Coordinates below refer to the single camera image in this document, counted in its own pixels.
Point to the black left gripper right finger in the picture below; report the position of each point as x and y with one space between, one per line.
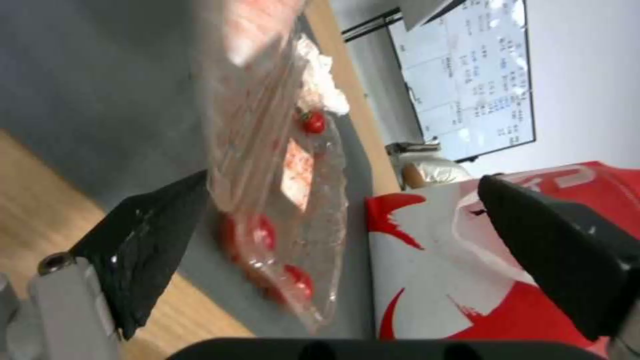
555 255

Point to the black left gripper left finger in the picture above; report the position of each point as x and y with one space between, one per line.
135 240

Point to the clear plastic clamshell box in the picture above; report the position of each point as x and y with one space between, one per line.
280 157

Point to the red and white takeout bag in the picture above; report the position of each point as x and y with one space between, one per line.
500 258

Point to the silver foil bag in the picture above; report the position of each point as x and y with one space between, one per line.
434 170

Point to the grey desk mat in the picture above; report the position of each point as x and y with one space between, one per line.
115 93

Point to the small red cherry tomato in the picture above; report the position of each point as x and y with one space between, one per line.
315 120

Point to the crumpled white tissue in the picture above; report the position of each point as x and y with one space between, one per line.
320 80

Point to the whiteboard with black frame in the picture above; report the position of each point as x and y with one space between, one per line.
465 75

